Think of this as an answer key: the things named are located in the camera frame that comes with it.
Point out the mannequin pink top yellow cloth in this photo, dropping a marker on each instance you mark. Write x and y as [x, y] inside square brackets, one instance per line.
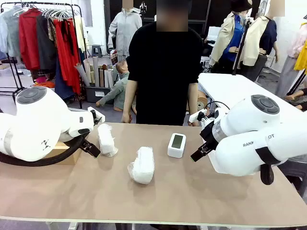
[287, 72]

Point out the white unwrapped digital clock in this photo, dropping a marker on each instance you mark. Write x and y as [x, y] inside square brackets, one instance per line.
[176, 146]

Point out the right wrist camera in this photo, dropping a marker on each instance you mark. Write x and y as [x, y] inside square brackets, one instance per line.
[197, 115]

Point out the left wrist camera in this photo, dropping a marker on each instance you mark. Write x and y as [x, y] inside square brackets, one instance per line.
[96, 115]

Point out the black clothes rack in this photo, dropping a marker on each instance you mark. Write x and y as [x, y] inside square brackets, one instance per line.
[48, 3]

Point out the small grey plastic stool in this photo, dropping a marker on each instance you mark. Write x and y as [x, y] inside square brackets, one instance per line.
[96, 50]

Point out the white monitor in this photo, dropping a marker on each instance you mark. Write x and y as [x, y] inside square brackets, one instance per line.
[213, 33]

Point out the open cardboard box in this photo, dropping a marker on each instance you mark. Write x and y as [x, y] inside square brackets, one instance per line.
[67, 155]

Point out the person's left hand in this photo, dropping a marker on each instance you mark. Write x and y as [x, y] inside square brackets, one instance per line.
[194, 123]

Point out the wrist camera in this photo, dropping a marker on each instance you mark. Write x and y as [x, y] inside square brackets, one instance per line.
[197, 115]
[96, 115]

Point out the person's right forearm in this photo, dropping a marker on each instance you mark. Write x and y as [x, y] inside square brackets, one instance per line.
[130, 95]

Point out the seated mannequin dark clothes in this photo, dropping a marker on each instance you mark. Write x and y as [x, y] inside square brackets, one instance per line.
[295, 97]

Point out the bulky bubble-wrapped clock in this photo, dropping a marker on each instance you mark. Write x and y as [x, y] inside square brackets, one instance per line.
[142, 167]

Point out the dark storage bin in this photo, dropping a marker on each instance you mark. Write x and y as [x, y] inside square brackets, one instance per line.
[92, 94]

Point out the tall grey paper tube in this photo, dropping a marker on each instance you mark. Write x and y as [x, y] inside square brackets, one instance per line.
[96, 72]

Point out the slanted grey paper tube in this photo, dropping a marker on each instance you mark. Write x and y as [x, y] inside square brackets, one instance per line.
[81, 73]

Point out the person's right hand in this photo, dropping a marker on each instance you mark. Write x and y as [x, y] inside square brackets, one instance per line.
[126, 118]

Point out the person in black shirt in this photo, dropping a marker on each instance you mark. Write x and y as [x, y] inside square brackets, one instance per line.
[165, 72]

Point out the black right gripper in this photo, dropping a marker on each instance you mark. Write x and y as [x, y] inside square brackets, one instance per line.
[208, 134]

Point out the white back table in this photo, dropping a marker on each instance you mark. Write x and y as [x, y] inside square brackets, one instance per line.
[230, 88]

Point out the light grey hanging shirts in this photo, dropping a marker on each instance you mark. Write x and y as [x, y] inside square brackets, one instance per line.
[10, 31]

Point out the white paper tube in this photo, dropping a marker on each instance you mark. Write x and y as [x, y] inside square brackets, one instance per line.
[106, 79]

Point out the person's left forearm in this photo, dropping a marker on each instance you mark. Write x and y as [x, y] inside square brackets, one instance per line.
[193, 98]

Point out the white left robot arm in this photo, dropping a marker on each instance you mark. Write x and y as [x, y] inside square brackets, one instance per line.
[36, 119]

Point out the mannequin beige coat blue shirt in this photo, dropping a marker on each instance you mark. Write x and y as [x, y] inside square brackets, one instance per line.
[225, 36]

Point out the mannequin cream jacket navy top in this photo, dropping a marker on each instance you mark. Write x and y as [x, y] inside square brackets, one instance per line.
[254, 43]

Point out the cream hanging garment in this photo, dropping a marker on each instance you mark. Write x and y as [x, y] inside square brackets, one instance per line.
[80, 33]

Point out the black tripod stand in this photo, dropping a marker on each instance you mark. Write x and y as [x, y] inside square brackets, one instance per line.
[242, 43]

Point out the long red dress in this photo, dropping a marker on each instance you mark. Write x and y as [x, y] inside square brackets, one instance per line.
[67, 55]

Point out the black plastic stool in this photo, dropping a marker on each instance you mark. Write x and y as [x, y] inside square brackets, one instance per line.
[297, 172]

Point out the beige paper tube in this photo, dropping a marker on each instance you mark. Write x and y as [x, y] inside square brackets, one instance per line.
[87, 72]

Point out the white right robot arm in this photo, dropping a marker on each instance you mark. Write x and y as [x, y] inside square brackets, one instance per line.
[251, 124]

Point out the dark grey hanging garment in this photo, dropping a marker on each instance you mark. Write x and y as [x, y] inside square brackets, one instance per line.
[45, 45]

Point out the red jacket on hanger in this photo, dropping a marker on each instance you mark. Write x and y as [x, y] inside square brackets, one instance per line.
[28, 38]

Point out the orange cloth pile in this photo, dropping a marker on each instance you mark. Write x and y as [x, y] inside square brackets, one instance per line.
[45, 84]

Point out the slim bubble-wrapped clock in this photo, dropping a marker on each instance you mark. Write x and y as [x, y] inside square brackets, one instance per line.
[105, 141]

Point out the seated child mannequin green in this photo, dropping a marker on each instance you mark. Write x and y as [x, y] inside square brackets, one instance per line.
[120, 88]

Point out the cardboard spool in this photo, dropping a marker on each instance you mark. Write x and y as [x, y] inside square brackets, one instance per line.
[202, 103]

